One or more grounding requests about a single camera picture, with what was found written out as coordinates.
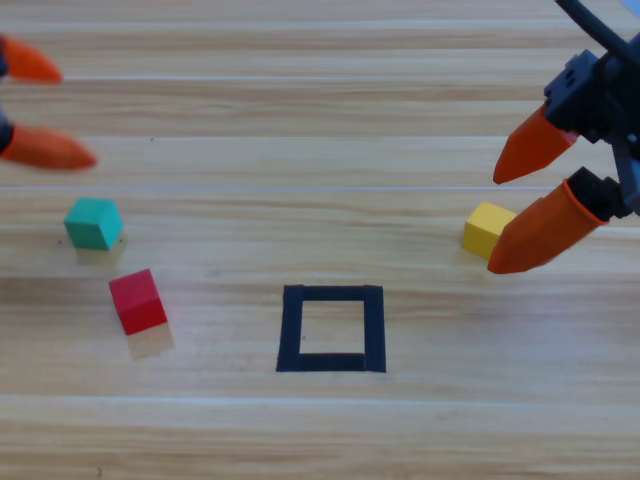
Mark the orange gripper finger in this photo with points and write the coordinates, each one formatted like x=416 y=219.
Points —
x=540 y=235
x=45 y=149
x=25 y=62

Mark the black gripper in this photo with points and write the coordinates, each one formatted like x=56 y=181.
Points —
x=627 y=100

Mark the yellow cube block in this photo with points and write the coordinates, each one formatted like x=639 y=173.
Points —
x=482 y=230

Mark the green cube block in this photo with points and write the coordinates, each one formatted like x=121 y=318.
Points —
x=92 y=227

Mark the red cube block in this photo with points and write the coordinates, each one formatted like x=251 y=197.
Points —
x=140 y=305

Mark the black tape square outline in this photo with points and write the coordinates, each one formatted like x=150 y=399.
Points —
x=290 y=330

